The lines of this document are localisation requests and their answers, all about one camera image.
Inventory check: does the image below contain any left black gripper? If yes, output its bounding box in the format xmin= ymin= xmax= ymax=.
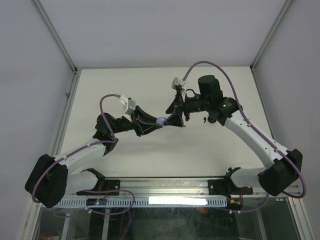
xmin=110 ymin=106 xmax=163 ymax=137

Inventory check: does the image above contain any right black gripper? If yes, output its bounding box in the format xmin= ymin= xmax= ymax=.
xmin=163 ymin=90 xmax=210 ymax=128

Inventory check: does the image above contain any purple charging case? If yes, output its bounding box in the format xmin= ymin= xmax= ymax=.
xmin=156 ymin=117 xmax=167 ymax=126

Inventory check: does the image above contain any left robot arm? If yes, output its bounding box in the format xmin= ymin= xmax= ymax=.
xmin=24 ymin=106 xmax=167 ymax=208

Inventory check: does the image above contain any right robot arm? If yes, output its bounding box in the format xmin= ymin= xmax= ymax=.
xmin=163 ymin=75 xmax=303 ymax=196

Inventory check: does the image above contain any black charging case lower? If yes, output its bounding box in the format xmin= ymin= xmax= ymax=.
xmin=207 ymin=117 xmax=216 ymax=124

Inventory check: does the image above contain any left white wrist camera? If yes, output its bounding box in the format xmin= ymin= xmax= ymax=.
xmin=119 ymin=94 xmax=136 ymax=122

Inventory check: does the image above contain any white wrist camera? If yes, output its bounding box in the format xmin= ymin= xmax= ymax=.
xmin=171 ymin=77 xmax=186 ymax=92
xmin=119 ymin=94 xmax=136 ymax=122

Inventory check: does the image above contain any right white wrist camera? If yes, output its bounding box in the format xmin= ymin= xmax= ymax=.
xmin=171 ymin=77 xmax=186 ymax=92

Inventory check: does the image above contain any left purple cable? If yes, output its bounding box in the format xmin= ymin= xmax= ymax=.
xmin=32 ymin=93 xmax=137 ymax=240

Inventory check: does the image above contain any purple cable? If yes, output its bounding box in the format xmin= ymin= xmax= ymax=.
xmin=32 ymin=93 xmax=137 ymax=240
xmin=183 ymin=60 xmax=308 ymax=215

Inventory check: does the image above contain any aluminium mounting rail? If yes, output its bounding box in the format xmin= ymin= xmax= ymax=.
xmin=31 ymin=176 xmax=301 ymax=198

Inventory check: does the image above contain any slotted cable duct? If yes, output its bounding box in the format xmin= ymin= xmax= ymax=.
xmin=54 ymin=196 xmax=227 ymax=209

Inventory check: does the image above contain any left aluminium frame post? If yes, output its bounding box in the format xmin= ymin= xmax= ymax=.
xmin=30 ymin=0 xmax=78 ymax=74

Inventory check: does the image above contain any aluminium frame post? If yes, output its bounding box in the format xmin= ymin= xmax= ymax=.
xmin=30 ymin=0 xmax=78 ymax=74
xmin=250 ymin=0 xmax=295 ymax=72

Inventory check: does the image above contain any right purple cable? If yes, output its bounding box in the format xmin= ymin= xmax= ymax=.
xmin=183 ymin=60 xmax=308 ymax=215

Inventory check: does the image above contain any right aluminium frame post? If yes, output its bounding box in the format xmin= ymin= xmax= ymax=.
xmin=250 ymin=0 xmax=295 ymax=72

